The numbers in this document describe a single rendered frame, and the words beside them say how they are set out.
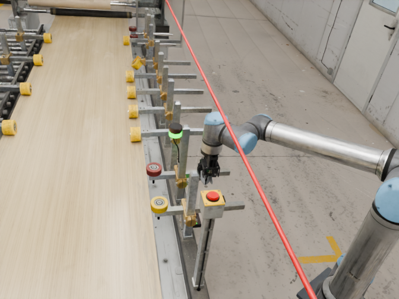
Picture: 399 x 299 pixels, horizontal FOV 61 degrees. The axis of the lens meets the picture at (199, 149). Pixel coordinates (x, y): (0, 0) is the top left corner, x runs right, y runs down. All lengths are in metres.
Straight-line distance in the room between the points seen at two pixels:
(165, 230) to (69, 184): 0.54
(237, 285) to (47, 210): 1.37
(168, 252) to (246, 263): 0.92
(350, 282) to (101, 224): 0.97
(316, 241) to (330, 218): 0.32
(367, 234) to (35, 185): 1.36
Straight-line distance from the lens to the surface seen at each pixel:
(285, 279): 2.54
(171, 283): 1.64
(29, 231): 1.53
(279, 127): 1.35
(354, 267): 1.31
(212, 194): 1.14
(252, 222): 2.80
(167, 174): 1.76
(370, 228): 1.19
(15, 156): 1.92
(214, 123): 1.31
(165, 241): 1.78
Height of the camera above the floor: 2.02
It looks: 36 degrees down
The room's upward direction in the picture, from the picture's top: 7 degrees clockwise
